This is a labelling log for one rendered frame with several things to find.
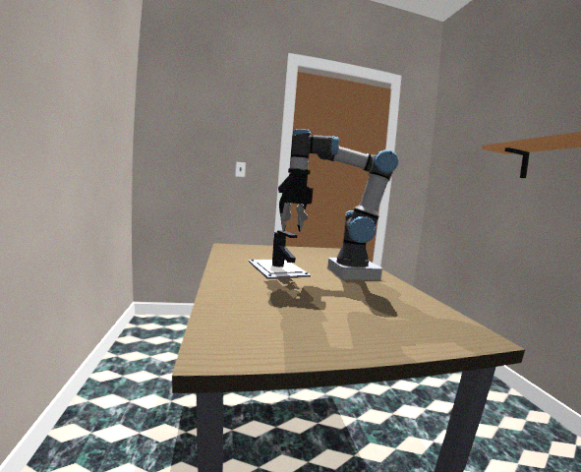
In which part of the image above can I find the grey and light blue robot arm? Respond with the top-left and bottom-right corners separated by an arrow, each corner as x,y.
290,129 -> 398,267

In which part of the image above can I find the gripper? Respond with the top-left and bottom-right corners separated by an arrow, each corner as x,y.
279,168 -> 313,232

